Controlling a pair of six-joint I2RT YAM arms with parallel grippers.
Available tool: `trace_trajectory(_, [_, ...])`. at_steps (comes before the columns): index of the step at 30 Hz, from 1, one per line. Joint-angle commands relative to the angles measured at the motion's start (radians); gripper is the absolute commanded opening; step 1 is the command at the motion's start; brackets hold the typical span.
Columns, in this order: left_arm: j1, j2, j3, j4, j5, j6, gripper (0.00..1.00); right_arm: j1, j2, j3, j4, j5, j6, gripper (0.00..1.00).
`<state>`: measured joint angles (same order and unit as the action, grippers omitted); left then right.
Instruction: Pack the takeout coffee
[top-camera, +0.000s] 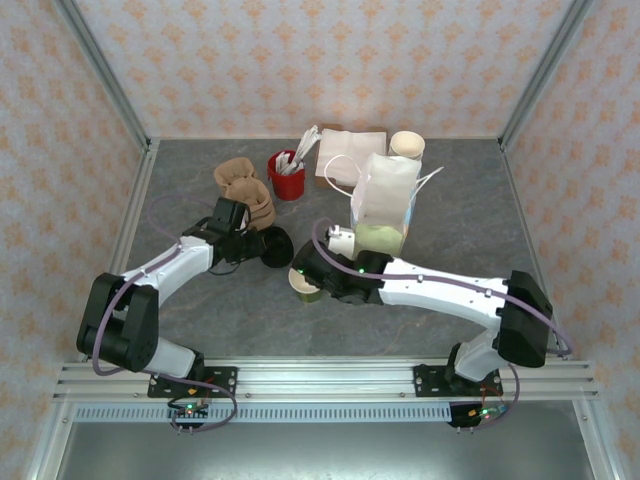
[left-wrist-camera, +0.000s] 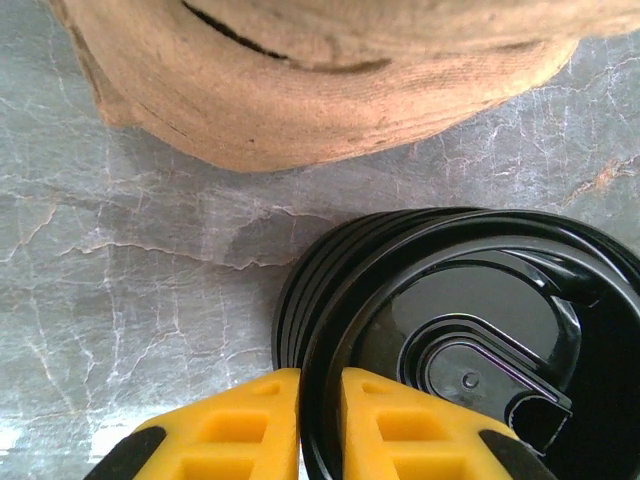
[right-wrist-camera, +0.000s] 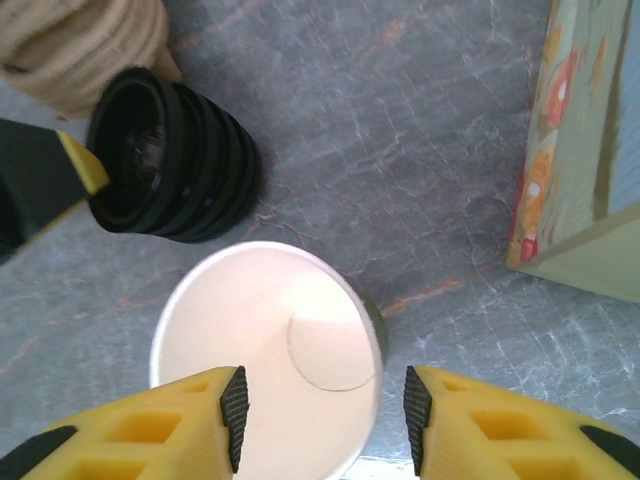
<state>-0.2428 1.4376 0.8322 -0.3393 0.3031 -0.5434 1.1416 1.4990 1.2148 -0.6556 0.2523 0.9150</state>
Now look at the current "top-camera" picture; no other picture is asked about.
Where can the green paper coffee cup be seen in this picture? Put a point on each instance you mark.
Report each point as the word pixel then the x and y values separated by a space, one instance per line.
pixel 309 296

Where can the white green paper bag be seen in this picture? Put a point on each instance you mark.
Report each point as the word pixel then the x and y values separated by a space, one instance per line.
pixel 385 195

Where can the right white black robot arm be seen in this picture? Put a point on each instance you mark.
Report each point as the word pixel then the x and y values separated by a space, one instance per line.
pixel 440 290

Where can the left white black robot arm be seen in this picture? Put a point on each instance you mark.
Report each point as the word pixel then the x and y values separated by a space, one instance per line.
pixel 170 260

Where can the red plastic cup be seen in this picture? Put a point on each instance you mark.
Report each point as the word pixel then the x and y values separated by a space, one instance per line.
pixel 287 187

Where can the stack of brown cup carriers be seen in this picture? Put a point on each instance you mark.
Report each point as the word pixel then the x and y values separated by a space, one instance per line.
pixel 245 185

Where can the white sugar packets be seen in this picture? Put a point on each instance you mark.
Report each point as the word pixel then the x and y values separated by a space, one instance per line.
pixel 286 164

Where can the white wrapped stirrers bundle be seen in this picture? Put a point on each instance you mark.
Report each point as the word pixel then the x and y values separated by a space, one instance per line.
pixel 310 137

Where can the white napkin stack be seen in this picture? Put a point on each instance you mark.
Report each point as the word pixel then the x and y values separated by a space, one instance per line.
pixel 345 150

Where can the stack of beige napkins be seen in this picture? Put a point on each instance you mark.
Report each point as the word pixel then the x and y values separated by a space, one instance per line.
pixel 332 126

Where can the stack of paper cups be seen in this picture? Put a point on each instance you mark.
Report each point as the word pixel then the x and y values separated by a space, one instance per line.
pixel 406 145

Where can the grey metal panel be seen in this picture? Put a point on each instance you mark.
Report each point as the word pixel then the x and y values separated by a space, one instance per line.
pixel 325 450

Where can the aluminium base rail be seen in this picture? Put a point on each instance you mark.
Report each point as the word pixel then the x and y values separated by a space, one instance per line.
pixel 325 380

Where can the right black mount plate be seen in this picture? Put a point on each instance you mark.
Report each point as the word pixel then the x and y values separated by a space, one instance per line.
pixel 425 382

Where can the black mount plate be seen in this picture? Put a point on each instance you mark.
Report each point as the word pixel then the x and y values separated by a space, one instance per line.
pixel 425 382
pixel 225 382

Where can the left black mount plate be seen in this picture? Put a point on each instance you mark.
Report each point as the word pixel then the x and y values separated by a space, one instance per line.
pixel 225 382

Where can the aluminium frame post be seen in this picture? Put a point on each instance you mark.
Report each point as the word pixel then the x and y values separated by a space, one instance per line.
pixel 100 70
pixel 545 70

